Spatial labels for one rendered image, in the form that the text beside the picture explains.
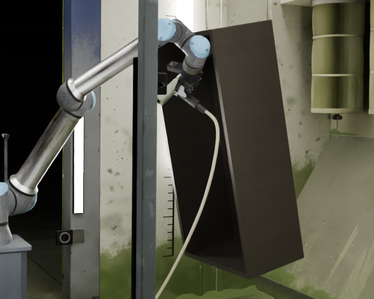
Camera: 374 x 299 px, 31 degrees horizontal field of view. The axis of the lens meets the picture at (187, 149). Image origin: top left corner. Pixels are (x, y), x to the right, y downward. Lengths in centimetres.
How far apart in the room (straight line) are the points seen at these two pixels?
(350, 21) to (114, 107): 155
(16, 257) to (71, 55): 135
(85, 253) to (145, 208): 206
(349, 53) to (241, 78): 133
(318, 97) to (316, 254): 98
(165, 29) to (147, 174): 88
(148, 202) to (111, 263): 212
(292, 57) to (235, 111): 160
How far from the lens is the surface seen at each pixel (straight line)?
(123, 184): 416
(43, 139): 325
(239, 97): 319
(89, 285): 421
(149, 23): 211
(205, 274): 451
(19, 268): 324
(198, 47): 291
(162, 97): 313
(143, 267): 215
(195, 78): 305
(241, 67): 320
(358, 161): 456
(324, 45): 439
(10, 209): 331
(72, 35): 405
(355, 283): 401
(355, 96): 440
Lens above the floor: 128
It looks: 4 degrees down
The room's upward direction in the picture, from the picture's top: 1 degrees clockwise
